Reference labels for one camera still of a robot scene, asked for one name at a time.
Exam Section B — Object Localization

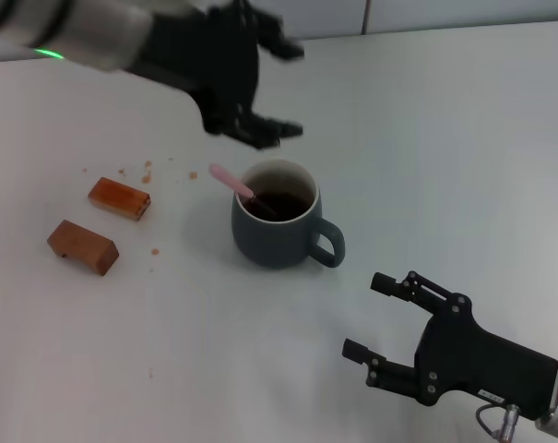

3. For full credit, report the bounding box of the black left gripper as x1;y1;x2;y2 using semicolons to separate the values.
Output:
125;0;306;151

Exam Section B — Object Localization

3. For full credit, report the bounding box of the dark brown coffee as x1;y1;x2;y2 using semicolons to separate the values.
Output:
243;189;317;222

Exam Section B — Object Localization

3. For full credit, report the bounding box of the notched brown wooden block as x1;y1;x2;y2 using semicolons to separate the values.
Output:
46;220;120;277

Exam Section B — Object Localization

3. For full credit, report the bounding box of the pink handled metal spoon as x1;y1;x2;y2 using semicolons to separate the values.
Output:
208;162;279;221

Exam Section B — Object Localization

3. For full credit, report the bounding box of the grey ceramic cup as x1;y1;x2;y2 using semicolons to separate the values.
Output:
231;159;347;269

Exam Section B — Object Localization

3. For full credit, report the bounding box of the right gripper cable with connector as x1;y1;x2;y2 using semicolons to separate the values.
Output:
475;403;522;442

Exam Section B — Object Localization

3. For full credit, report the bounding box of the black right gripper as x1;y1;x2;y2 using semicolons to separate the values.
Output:
341;270;558;422

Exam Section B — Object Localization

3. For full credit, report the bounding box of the grooved orange wooden block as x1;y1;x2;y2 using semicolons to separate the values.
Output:
88;177;152;222

